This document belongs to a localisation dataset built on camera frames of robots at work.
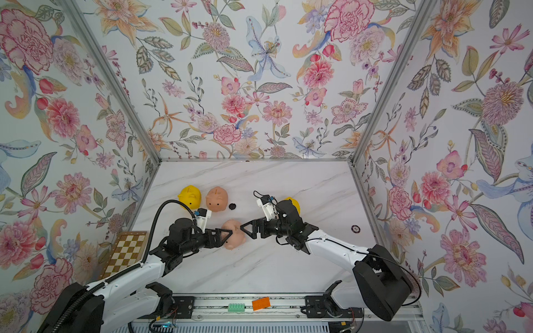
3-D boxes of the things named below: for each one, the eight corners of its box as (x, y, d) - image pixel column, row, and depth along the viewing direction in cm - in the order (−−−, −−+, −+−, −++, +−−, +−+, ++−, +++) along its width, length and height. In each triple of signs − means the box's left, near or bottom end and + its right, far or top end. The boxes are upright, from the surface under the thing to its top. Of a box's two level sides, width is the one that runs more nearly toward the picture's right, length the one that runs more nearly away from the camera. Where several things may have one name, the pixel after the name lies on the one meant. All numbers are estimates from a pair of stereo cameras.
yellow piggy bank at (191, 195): (183, 210, 103) (176, 198, 95) (187, 197, 108) (181, 184, 100) (201, 210, 103) (196, 198, 95) (204, 197, 108) (199, 184, 100)
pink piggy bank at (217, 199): (207, 214, 99) (204, 204, 93) (211, 195, 107) (208, 185, 100) (226, 214, 100) (223, 204, 93) (228, 195, 107) (226, 185, 100)
